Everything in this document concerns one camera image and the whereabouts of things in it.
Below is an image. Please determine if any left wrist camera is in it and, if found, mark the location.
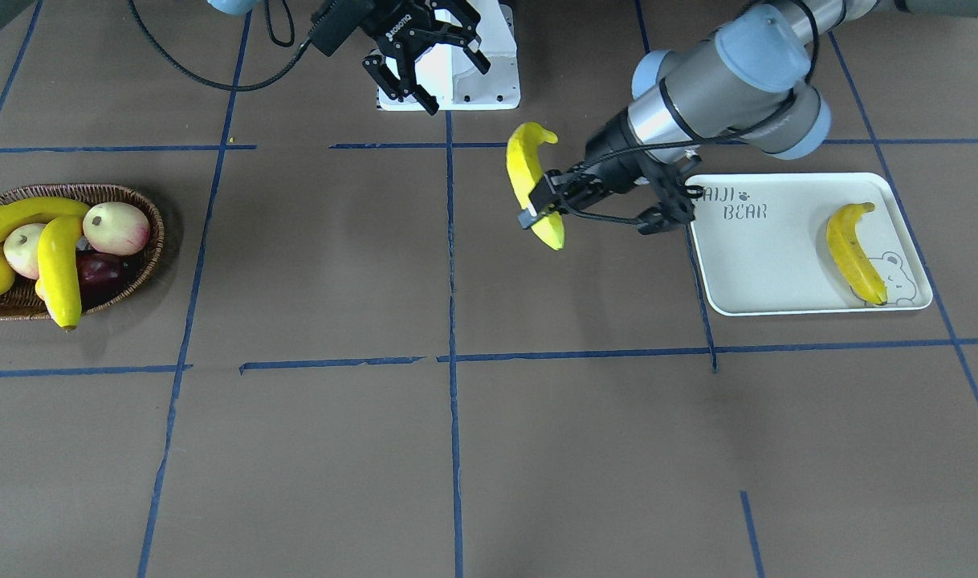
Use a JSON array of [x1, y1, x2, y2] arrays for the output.
[[636, 155, 704, 235]]

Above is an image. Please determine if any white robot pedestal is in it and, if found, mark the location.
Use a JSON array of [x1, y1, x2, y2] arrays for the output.
[[415, 1, 521, 111]]

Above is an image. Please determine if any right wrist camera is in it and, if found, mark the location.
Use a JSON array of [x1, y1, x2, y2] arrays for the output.
[[307, 1, 377, 56]]

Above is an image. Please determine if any yellow banana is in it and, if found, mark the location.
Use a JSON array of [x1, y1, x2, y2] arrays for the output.
[[505, 121, 565, 251], [0, 197, 90, 244], [37, 216, 83, 332], [825, 202, 888, 306]]

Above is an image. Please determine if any pale red apple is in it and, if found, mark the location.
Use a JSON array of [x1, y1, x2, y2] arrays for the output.
[[82, 201, 151, 256]]

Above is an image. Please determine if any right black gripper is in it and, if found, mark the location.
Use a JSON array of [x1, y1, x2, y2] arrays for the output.
[[361, 1, 491, 115]]

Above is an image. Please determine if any brown wicker basket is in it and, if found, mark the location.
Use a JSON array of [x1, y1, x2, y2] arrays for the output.
[[0, 183, 167, 321]]

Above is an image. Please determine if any white bear tray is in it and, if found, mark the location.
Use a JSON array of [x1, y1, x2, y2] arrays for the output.
[[690, 173, 933, 317]]

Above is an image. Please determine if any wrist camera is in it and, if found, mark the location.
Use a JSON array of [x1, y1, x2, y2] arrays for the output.
[[307, 1, 377, 56], [636, 155, 704, 235]]

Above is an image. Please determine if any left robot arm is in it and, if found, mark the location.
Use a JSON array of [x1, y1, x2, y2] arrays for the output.
[[507, 1, 978, 246]]

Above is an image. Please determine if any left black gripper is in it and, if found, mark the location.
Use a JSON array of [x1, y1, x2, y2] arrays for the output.
[[517, 112, 672, 228]]

